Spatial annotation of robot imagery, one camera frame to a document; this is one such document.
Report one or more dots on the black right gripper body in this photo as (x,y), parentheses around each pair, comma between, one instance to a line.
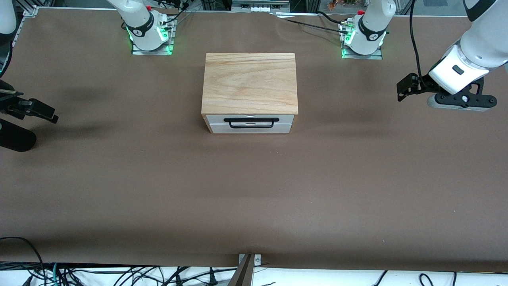
(11,104)

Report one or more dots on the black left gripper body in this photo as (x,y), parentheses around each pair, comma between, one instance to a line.
(421,84)

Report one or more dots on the brown slanted post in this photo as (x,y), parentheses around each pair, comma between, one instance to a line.
(242,274)

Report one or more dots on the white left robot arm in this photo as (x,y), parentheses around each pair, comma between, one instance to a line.
(480,43)

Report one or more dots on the brown table cover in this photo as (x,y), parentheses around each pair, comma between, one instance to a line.
(254,190)

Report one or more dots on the aluminium frame rail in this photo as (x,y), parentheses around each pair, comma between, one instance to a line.
(27,14)

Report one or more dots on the small metal bracket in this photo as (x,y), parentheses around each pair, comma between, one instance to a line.
(257,260)

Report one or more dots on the grey electrical box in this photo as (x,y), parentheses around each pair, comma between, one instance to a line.
(260,5)

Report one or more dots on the black cylindrical object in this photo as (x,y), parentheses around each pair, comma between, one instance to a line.
(14,137)

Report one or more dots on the white drawer front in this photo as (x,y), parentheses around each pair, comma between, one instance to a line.
(222,128)

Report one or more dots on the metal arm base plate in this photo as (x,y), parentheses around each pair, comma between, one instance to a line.
(377,55)
(139,51)

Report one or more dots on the light wooden drawer cabinet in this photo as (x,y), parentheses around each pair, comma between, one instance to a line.
(250,83)

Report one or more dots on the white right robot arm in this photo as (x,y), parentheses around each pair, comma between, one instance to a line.
(145,28)

